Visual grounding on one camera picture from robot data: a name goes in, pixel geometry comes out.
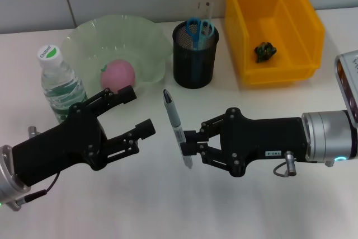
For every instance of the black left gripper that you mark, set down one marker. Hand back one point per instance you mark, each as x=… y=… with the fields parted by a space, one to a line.
x=61 y=149

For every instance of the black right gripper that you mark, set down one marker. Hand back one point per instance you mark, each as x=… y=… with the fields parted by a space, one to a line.
x=260 y=138

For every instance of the silver ballpoint pen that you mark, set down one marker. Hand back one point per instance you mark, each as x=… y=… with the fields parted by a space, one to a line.
x=174 y=118

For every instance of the pink peach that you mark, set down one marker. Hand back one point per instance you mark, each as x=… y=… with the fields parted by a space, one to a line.
x=118 y=75

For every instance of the clear water bottle green label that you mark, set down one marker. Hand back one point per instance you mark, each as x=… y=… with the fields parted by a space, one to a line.
x=61 y=88

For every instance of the blue scissors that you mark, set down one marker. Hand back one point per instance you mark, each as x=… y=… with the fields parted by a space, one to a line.
x=197 y=37

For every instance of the green plastic wrapper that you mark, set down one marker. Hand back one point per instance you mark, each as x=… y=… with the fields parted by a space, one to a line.
x=265 y=51

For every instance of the clear plastic ruler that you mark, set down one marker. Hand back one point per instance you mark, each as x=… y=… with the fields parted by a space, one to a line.
x=209 y=9

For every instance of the black mesh pen holder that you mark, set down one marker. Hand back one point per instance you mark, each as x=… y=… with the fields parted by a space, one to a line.
x=193 y=65

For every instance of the green glass fruit plate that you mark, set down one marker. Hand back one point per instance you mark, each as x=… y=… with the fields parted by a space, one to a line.
x=112 y=40

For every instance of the yellow plastic storage bin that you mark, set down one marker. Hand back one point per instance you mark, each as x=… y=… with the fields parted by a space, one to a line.
x=260 y=40

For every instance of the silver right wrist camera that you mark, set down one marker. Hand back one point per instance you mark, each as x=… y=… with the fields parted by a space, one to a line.
x=349 y=82

